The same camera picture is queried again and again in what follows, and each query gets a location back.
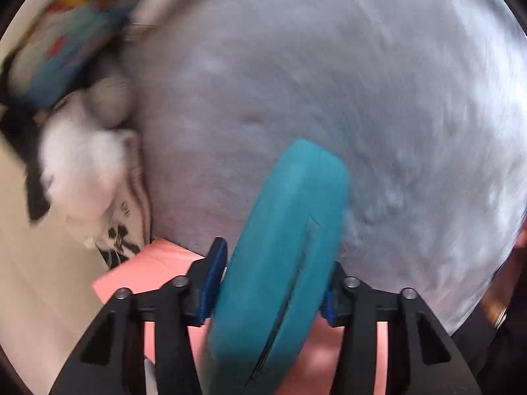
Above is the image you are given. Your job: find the black white striped cloth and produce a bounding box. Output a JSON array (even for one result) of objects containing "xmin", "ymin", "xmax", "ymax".
[{"xmin": 84, "ymin": 222, "xmax": 145, "ymax": 269}]

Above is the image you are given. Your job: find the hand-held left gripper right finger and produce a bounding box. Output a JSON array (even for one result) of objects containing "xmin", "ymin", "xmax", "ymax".
[{"xmin": 321, "ymin": 261, "xmax": 482, "ymax": 395}]

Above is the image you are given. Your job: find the dark cloth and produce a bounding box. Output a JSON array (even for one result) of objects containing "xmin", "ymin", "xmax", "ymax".
[{"xmin": 449, "ymin": 222, "xmax": 527, "ymax": 395}]

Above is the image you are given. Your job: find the panda plush toy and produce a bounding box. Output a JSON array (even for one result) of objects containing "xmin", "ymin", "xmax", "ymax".
[{"xmin": 25, "ymin": 91, "xmax": 141, "ymax": 244}]

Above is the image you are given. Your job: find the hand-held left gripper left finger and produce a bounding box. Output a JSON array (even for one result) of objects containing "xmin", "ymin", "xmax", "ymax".
[{"xmin": 49, "ymin": 236, "xmax": 229, "ymax": 395}]

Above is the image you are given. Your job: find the printed blue zip pouch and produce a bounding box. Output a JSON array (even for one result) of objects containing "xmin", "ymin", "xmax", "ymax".
[{"xmin": 8, "ymin": 0, "xmax": 165, "ymax": 108}]

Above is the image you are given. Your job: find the beige knit sock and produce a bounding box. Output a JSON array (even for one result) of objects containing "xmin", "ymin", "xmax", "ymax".
[{"xmin": 124, "ymin": 132, "xmax": 153, "ymax": 251}]

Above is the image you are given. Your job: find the teal glasses case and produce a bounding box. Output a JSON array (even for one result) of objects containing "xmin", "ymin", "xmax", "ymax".
[{"xmin": 202, "ymin": 139, "xmax": 351, "ymax": 395}]

